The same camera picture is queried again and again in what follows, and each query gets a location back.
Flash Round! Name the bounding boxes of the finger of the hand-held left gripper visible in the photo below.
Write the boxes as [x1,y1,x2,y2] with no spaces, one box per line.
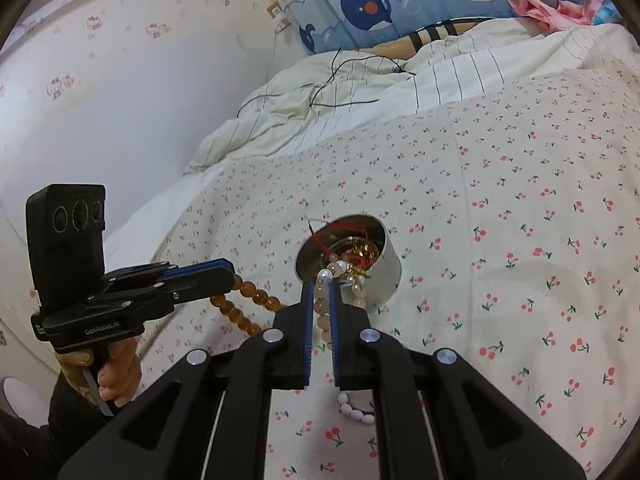
[105,258,235,293]
[100,276,237,322]

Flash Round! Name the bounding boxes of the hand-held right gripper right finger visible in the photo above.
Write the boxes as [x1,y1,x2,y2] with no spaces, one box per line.
[327,280,586,480]

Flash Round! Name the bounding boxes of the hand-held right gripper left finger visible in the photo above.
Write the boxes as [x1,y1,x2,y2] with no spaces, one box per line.
[57,280,316,480]

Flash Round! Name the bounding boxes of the white pearl bead bracelet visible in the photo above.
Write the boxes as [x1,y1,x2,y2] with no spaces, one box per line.
[312,257,371,351]

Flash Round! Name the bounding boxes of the amber bead bracelet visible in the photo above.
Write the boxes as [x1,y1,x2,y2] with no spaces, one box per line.
[210,275,288,338]

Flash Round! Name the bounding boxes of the round silver tin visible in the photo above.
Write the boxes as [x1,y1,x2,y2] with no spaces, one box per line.
[295,214,402,308]

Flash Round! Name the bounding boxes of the gold chain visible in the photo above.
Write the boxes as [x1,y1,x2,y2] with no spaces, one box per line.
[345,242,381,278]

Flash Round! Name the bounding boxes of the red string bracelet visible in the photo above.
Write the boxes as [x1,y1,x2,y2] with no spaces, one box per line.
[307,217,381,271]

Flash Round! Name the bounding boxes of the person's left forearm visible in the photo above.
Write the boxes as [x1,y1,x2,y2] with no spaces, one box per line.
[0,375,116,480]

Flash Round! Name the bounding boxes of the person's left hand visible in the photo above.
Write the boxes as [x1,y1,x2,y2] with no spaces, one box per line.
[62,337,143,408]

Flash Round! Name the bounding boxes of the white mattress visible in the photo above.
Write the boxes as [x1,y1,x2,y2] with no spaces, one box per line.
[105,162,236,271]

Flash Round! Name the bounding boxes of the white round object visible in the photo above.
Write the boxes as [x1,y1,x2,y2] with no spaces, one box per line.
[2,377,45,427]

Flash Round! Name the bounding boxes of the cherry print bed sheet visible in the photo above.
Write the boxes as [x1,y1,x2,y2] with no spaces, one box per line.
[135,67,640,480]

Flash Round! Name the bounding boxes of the white striped duvet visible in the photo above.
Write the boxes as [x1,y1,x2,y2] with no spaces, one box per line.
[185,20,640,176]

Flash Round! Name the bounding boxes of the blue whale print curtain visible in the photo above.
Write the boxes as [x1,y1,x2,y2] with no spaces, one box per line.
[295,0,621,53]

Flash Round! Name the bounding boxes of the striped pillow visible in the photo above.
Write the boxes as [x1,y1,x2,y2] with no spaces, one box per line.
[360,17,501,56]

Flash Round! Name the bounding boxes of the pink cloth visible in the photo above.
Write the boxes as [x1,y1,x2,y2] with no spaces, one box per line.
[502,0,606,36]

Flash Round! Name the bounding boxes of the light blue cloth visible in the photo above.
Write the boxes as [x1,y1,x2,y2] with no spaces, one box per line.
[592,0,623,26]

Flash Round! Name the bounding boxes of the black cable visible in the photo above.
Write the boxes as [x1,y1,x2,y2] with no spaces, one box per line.
[240,7,416,111]

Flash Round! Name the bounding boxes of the white wall socket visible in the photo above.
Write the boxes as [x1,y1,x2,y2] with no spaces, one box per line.
[267,4,291,31]

